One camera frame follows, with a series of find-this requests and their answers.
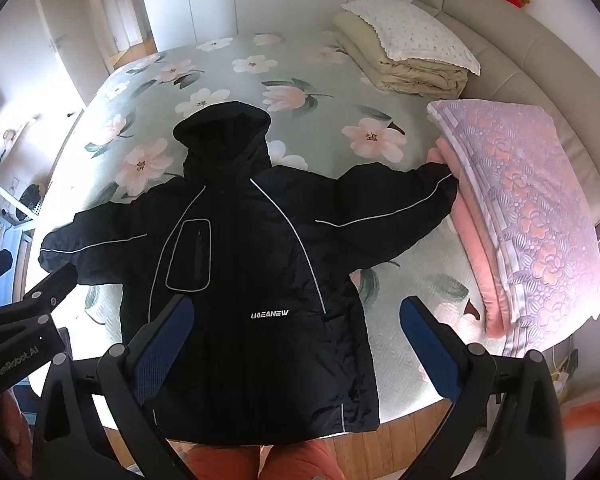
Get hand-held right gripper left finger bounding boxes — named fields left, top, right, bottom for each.
left=30, top=294, right=201, bottom=480

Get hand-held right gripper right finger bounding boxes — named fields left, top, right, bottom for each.
left=395, top=296, right=571, bottom=480

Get black hooded jacket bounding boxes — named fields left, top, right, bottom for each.
left=37, top=101, right=459, bottom=447

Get dark round mesh object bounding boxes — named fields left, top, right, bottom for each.
left=17, top=184, right=43, bottom=217

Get person's orange pants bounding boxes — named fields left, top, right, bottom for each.
left=187, top=439, right=346, bottom=480

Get pink purple folded blanket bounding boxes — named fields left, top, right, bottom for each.
left=425, top=99, right=600, bottom=358

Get orange cloth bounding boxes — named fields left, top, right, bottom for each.
left=560, top=390, right=600, bottom=431

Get white door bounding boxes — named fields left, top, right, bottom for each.
left=32, top=0, right=153, bottom=106

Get folded beige quilt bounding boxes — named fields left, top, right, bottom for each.
left=330, top=10, right=471, bottom=98

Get floral bed sheet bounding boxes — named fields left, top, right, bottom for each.
left=37, top=30, right=536, bottom=436

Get white floral pillow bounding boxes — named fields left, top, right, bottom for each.
left=340, top=0, right=482, bottom=77

